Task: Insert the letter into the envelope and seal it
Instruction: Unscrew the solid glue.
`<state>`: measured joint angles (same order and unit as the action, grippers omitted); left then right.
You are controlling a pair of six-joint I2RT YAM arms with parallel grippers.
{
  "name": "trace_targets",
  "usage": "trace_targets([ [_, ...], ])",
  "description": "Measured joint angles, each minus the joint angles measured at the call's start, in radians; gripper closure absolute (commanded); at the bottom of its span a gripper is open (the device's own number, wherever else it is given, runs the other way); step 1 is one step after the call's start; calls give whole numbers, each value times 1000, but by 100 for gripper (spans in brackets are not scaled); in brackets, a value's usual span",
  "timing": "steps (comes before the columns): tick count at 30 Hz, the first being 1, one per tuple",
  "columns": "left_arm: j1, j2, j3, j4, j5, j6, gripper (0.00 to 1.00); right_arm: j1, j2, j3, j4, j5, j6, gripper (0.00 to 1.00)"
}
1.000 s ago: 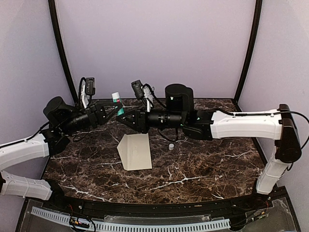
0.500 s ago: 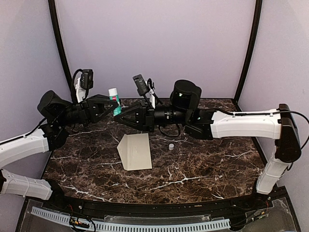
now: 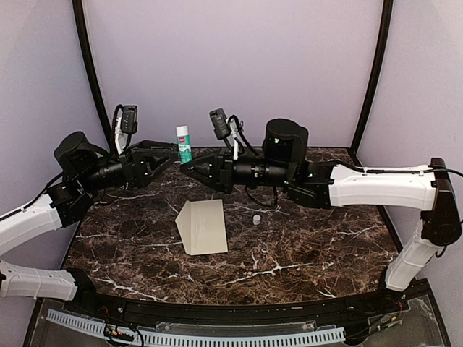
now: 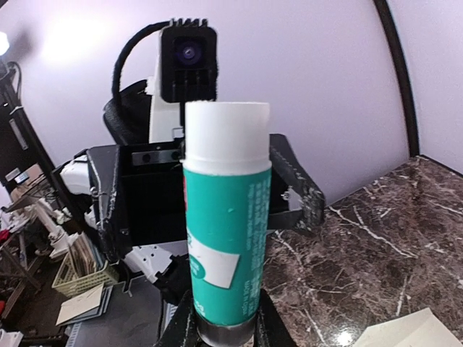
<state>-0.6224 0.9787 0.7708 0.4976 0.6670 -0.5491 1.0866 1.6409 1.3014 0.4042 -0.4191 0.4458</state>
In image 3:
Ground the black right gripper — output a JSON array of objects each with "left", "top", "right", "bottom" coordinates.
[{"left": 179, "top": 147, "right": 293, "bottom": 194}]

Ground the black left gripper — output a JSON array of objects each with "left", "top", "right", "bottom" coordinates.
[{"left": 79, "top": 139, "right": 179, "bottom": 193}]

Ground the small glue bottle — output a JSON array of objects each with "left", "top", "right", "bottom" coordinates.
[{"left": 176, "top": 125, "right": 193, "bottom": 164}]

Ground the cream envelope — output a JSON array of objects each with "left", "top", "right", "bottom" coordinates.
[{"left": 175, "top": 200, "right": 229, "bottom": 256}]

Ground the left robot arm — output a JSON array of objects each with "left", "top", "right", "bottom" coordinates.
[{"left": 1, "top": 131, "right": 178, "bottom": 315}]

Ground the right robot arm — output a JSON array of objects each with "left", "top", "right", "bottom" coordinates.
[{"left": 180, "top": 119, "right": 462, "bottom": 314}]

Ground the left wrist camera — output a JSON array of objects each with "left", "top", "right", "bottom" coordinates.
[{"left": 111, "top": 104, "right": 138, "bottom": 155}]

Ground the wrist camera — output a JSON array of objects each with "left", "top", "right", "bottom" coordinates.
[
  {"left": 111, "top": 104, "right": 138, "bottom": 155},
  {"left": 209, "top": 108, "right": 245, "bottom": 160}
]

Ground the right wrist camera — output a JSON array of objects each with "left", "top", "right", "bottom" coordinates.
[{"left": 209, "top": 108, "right": 245, "bottom": 160}]

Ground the black corner frame post left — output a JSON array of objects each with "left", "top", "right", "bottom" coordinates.
[{"left": 72, "top": 0, "right": 111, "bottom": 147}]

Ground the black corner frame post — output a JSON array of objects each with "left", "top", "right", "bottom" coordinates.
[
  {"left": 72, "top": 0, "right": 111, "bottom": 147},
  {"left": 349, "top": 0, "right": 394, "bottom": 155}
]

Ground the black front rail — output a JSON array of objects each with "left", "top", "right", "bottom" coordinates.
[{"left": 39, "top": 280, "right": 431, "bottom": 326}]

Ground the white slotted cable duct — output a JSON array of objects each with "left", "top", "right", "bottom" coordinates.
[{"left": 46, "top": 309, "right": 346, "bottom": 346}]

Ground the black corner frame post right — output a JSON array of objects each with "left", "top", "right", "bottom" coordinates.
[{"left": 349, "top": 0, "right": 394, "bottom": 155}]

